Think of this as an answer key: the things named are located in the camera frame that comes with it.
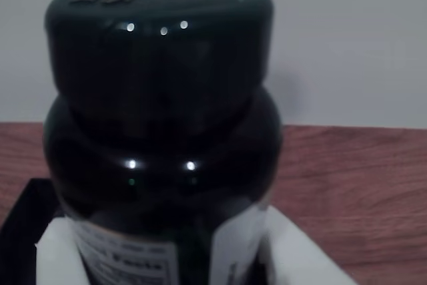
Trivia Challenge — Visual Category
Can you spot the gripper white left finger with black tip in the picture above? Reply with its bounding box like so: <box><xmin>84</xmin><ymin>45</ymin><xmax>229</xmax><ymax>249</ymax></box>
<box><xmin>35</xmin><ymin>216</ymin><xmax>93</xmax><ymax>285</ymax></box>

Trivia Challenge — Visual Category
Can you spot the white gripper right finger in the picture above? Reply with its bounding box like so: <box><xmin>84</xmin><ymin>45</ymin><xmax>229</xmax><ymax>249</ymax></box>
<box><xmin>266</xmin><ymin>204</ymin><xmax>358</xmax><ymax>285</ymax></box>

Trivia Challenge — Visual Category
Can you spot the green pill bottle white label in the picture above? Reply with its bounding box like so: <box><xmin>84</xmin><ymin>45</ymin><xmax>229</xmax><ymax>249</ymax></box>
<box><xmin>42</xmin><ymin>0</ymin><xmax>284</xmax><ymax>285</ymax></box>

